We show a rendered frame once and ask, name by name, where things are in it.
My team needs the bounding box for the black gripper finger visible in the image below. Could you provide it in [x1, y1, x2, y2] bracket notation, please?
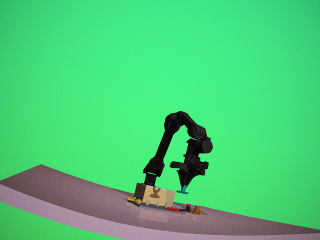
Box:
[176, 170, 190, 187]
[184, 173, 198, 188]

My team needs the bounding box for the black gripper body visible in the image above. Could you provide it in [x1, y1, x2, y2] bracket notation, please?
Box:
[169, 152, 205, 176]

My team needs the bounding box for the small purple gear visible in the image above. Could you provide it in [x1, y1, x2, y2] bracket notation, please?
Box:
[184, 204, 192, 212]

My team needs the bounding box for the teal gear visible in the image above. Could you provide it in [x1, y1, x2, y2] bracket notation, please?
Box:
[176, 185, 189, 195]

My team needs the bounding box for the orange gear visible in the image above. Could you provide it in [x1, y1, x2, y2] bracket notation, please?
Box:
[189, 206, 202, 215]

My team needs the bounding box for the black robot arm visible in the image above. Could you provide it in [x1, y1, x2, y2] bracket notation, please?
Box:
[141, 111, 213, 187]

